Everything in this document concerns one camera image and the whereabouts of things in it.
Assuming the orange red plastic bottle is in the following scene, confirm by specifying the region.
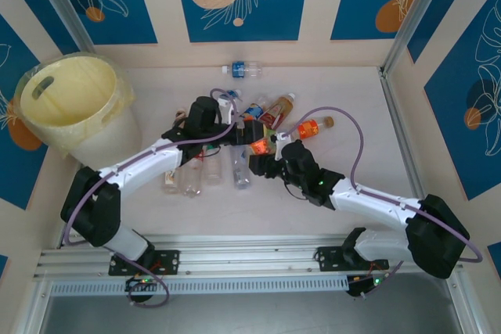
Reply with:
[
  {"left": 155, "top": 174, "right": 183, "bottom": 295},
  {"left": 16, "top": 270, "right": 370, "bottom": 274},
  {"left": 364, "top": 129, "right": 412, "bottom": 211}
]
[{"left": 249, "top": 137, "right": 276, "bottom": 156}]

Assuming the aluminium side rail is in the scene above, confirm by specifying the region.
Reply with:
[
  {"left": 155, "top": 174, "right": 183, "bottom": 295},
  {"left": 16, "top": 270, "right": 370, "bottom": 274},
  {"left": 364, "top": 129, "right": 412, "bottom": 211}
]
[{"left": 378, "top": 66, "right": 426, "bottom": 202}]

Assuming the cream plastic bin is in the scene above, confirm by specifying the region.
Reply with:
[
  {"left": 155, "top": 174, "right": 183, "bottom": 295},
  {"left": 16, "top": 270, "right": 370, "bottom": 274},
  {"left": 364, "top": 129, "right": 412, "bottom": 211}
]
[{"left": 13, "top": 52, "right": 144, "bottom": 167}]

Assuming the clear bottle blue label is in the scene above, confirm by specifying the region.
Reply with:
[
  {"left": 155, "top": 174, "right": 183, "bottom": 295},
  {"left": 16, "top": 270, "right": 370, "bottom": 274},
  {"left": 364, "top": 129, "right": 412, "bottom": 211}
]
[{"left": 221, "top": 60, "right": 263, "bottom": 79}]

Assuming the clear bottle pale orange label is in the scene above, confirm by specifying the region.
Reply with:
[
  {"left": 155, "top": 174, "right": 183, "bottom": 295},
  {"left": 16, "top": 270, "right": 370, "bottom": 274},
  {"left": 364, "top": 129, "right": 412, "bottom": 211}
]
[{"left": 162, "top": 167, "right": 183, "bottom": 195}]

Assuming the red label tea bottle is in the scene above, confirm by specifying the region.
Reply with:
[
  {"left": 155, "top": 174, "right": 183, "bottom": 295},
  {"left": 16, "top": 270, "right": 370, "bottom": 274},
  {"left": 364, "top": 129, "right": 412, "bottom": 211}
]
[{"left": 258, "top": 92, "right": 297, "bottom": 128}]

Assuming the grey slotted cable duct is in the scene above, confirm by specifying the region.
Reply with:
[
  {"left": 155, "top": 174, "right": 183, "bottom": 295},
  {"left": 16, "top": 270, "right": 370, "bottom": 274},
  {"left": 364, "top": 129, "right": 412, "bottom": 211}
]
[{"left": 49, "top": 275, "right": 350, "bottom": 296}]

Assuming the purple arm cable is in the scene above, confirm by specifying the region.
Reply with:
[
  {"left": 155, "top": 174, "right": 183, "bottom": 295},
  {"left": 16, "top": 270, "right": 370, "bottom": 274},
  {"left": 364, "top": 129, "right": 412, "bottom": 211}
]
[
  {"left": 278, "top": 106, "right": 483, "bottom": 302},
  {"left": 60, "top": 88, "right": 240, "bottom": 307}
]

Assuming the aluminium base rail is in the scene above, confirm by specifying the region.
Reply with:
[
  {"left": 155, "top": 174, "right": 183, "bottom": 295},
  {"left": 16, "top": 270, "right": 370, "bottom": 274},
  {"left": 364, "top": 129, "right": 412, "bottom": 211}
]
[{"left": 33, "top": 233, "right": 467, "bottom": 281}]

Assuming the blue yellow label bottle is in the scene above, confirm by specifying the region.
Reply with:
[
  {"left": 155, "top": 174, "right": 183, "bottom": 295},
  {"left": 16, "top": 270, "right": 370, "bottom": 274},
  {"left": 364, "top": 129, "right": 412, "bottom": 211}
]
[{"left": 239, "top": 94, "right": 272, "bottom": 120}]

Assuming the clear bottle red cap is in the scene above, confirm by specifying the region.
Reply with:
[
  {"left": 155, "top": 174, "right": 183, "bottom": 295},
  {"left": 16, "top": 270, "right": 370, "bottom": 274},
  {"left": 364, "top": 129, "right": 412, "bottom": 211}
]
[{"left": 182, "top": 153, "right": 204, "bottom": 198}]

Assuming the aluminium frame post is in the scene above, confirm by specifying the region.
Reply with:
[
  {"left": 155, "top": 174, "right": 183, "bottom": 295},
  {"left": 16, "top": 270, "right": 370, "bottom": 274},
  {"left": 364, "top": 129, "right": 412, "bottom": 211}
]
[
  {"left": 27, "top": 0, "right": 99, "bottom": 62},
  {"left": 381, "top": 0, "right": 448, "bottom": 77}
]

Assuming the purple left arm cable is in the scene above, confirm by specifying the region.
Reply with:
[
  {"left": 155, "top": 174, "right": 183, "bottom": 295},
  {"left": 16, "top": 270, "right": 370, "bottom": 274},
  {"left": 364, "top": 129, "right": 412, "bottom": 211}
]
[{"left": 60, "top": 88, "right": 240, "bottom": 307}]

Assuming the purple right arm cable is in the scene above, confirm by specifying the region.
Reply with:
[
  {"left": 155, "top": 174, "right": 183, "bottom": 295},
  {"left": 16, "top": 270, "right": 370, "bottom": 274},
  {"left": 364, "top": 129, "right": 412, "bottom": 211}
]
[{"left": 278, "top": 106, "right": 483, "bottom": 302}]

